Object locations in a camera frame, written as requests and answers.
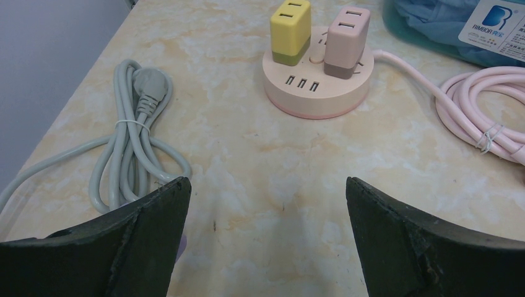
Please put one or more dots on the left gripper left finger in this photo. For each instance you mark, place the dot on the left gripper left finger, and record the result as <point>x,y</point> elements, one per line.
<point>130,251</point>

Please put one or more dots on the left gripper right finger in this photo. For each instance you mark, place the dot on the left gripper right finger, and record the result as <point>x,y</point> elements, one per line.
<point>405,251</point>

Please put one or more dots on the pink round power socket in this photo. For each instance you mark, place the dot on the pink round power socket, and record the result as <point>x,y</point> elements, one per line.
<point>305,91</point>

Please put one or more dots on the pink plug on pink socket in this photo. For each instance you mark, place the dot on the pink plug on pink socket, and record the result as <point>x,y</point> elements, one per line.
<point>346,41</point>

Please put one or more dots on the yellow plug adapter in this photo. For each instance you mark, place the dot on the yellow plug adapter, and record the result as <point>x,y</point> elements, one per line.
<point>290,27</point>

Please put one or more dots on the teal plastic basin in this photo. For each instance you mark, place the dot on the teal plastic basin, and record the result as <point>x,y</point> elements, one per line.
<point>481,57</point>

